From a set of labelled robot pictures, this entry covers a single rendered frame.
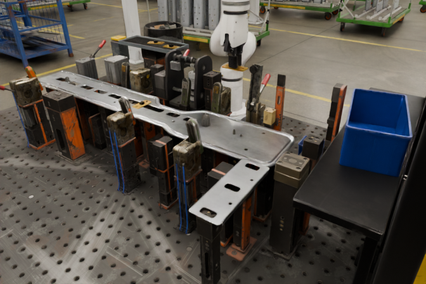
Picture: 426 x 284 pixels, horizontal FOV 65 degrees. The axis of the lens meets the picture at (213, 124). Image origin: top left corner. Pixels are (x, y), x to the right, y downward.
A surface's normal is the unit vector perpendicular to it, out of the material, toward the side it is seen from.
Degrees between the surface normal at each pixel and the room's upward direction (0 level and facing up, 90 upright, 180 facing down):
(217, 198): 0
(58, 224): 0
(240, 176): 0
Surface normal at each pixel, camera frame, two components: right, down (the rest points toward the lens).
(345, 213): -0.01, -0.88
